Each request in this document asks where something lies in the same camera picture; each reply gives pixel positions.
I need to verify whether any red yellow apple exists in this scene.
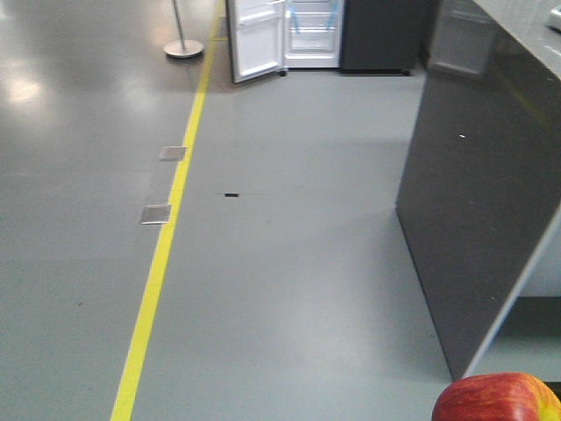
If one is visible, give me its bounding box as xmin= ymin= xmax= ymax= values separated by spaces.
xmin=431 ymin=372 xmax=560 ymax=420

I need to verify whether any grey fridge with open door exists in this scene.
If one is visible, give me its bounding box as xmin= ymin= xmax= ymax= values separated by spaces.
xmin=225 ymin=1 xmax=437 ymax=83

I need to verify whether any silver floor plate far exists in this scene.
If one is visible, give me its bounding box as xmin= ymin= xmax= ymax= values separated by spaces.
xmin=159 ymin=146 xmax=188 ymax=162

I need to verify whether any silver floor plate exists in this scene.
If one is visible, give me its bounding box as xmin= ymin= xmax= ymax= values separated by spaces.
xmin=139 ymin=203 xmax=172 ymax=225
xmin=159 ymin=146 xmax=188 ymax=162

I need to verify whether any silver floor plate near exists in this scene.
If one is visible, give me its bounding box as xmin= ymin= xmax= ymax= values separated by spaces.
xmin=139 ymin=203 xmax=172 ymax=225

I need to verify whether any metal stanchion pole with base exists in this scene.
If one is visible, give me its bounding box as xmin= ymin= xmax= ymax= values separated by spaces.
xmin=163 ymin=0 xmax=204 ymax=59

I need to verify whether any grey speckled kitchen counter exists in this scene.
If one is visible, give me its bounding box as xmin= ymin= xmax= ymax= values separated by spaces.
xmin=396 ymin=1 xmax=560 ymax=379

